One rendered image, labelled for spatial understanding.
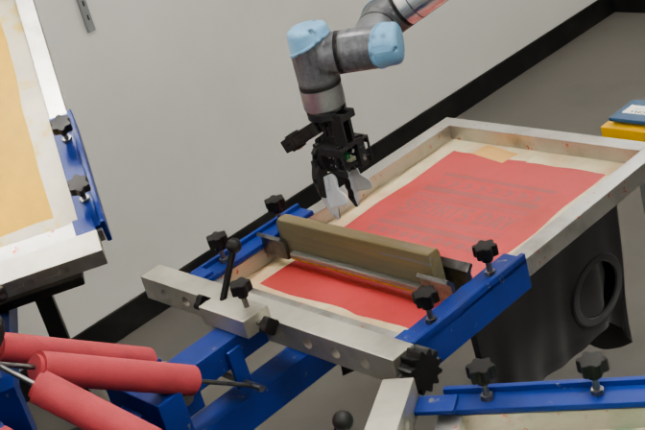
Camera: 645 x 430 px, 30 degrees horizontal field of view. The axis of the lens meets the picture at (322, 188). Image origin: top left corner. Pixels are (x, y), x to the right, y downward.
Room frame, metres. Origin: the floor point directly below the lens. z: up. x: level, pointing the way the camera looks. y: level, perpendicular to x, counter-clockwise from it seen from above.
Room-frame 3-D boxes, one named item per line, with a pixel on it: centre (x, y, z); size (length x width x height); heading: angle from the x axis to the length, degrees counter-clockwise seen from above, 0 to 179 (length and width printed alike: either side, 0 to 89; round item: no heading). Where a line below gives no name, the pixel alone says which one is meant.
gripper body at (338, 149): (1.99, -0.05, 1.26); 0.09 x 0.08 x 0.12; 39
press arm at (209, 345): (1.80, 0.25, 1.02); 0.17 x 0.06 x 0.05; 128
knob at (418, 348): (1.59, -0.06, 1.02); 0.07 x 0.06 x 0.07; 128
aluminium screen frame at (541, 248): (2.15, -0.20, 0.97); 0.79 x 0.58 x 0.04; 128
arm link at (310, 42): (1.99, -0.05, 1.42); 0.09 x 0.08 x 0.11; 72
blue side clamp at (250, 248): (2.22, 0.16, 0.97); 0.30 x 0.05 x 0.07; 128
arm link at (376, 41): (1.98, -0.15, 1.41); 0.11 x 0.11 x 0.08; 72
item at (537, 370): (2.04, -0.35, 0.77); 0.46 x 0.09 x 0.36; 128
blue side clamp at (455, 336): (1.78, -0.18, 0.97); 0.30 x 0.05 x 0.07; 128
